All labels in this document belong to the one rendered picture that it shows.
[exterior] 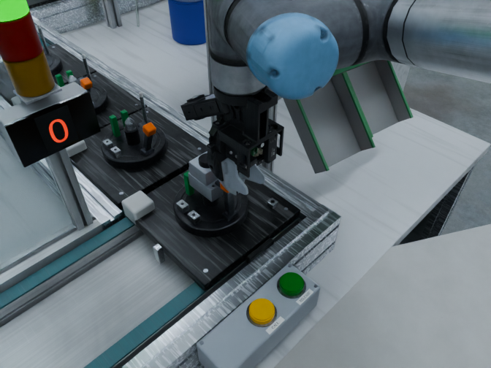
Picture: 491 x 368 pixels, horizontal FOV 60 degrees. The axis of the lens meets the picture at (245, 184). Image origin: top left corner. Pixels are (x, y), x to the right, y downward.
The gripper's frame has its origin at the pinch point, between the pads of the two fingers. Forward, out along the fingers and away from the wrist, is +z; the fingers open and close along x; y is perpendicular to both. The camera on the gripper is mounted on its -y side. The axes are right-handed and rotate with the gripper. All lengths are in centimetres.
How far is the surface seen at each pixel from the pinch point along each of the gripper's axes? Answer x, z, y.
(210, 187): -1.7, 1.8, -3.7
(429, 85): 245, 107, -61
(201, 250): -7.8, 10.4, 0.0
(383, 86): 48.6, 2.1, -1.3
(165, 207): -6.1, 10.3, -12.6
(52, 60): 4, 8, -79
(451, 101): 235, 107, -41
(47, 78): -17.9, -20.6, -15.7
